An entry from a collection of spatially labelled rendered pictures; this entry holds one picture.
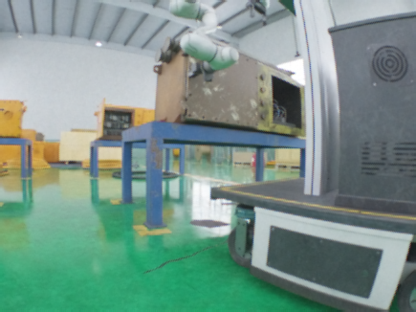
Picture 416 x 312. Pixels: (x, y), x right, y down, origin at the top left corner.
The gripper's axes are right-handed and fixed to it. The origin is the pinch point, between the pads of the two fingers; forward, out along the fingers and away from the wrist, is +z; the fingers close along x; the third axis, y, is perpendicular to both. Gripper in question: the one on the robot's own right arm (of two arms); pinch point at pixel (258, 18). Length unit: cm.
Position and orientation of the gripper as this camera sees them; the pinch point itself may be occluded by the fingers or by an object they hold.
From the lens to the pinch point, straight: 154.3
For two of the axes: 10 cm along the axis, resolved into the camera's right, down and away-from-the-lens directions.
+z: -0.2, 10.0, 0.1
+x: 7.7, 0.1, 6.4
